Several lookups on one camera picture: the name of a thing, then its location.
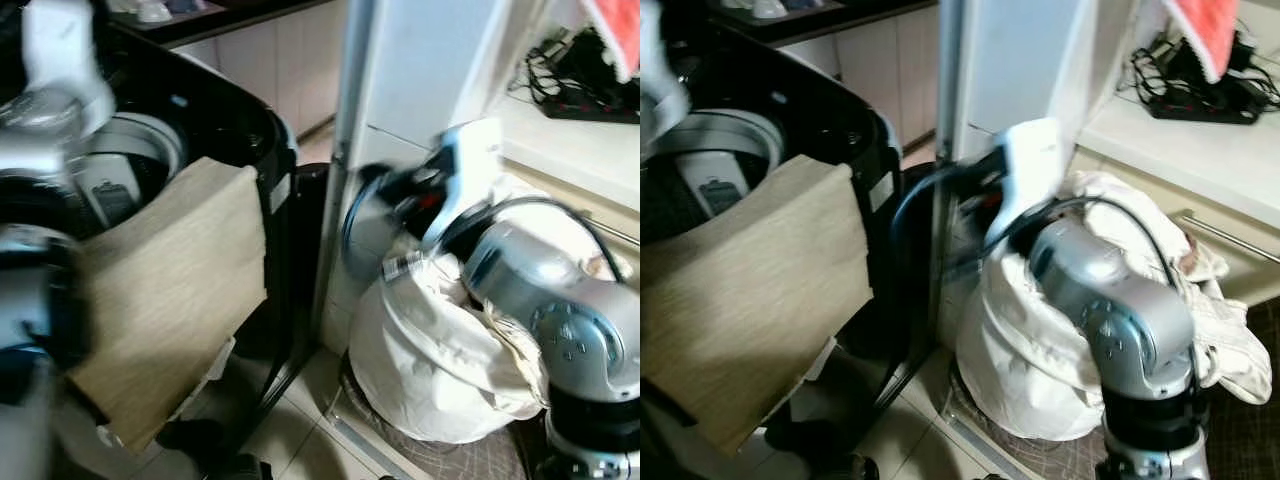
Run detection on black top-load washing machine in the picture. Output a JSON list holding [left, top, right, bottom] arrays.
[[640, 20, 909, 480], [0, 18, 303, 480]]

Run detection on white tall cabinet panel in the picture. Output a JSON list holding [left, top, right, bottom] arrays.
[[312, 0, 566, 351], [930, 0, 1166, 346]]

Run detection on white crumpled laundry pile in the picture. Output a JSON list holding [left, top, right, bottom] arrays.
[[348, 172, 641, 446], [955, 170, 1248, 443]]

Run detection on cream drawer cabinet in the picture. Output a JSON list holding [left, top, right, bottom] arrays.
[[495, 85, 641, 286], [1068, 85, 1280, 309]]

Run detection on black power strip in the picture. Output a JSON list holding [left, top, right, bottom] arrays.
[[1148, 80, 1269, 127], [543, 85, 641, 125]]

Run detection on dark kitchen countertop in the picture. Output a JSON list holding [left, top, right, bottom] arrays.
[[705, 0, 941, 46], [105, 0, 336, 49]]

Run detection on steel washer drum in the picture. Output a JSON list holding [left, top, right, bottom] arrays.
[[65, 110, 189, 236], [645, 108, 786, 216]]

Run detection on beige woven cloth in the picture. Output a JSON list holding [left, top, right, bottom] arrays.
[[640, 155, 875, 457], [68, 157, 268, 456]]

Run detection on red cloth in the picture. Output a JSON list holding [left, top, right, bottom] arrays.
[[583, 0, 641, 83], [1163, 0, 1242, 84]]

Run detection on grey patterned laundry basket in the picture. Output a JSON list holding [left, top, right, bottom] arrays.
[[945, 355, 1111, 480], [338, 350, 546, 480]]

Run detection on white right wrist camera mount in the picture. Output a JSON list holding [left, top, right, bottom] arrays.
[[422, 117, 507, 248], [983, 117, 1067, 244]]

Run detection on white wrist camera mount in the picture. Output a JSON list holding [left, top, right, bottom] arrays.
[[983, 117, 1067, 244], [18, 0, 117, 136], [422, 117, 507, 248], [640, 0, 669, 86]]

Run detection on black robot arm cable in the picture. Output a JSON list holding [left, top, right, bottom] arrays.
[[890, 165, 1201, 401], [343, 165, 626, 291]]

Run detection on metal drawer handle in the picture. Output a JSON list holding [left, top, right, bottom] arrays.
[[1178, 210, 1280, 267], [585, 213, 641, 248]]

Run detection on tangled black cables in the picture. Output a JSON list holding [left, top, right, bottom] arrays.
[[522, 28, 641, 109], [1128, 30, 1280, 111]]

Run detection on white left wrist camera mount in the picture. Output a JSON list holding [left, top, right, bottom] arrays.
[[640, 0, 669, 86], [18, 0, 117, 136]]

